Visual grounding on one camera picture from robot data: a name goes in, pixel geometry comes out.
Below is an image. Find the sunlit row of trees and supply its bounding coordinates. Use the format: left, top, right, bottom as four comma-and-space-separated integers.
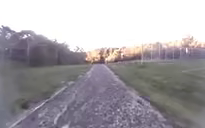
85, 34, 205, 64

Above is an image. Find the grey gravel asphalt path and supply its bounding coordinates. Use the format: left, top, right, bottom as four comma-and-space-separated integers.
10, 63, 173, 128

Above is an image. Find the grass field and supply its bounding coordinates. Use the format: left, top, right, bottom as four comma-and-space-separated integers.
107, 58, 205, 128

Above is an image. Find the grass verge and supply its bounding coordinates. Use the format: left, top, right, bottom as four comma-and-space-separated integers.
0, 59, 93, 128

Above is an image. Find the pale kerb strip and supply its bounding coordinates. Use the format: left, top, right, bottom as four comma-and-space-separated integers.
7, 85, 68, 128

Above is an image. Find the wire mesh fence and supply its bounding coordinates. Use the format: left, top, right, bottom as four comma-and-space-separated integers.
116, 42, 205, 65

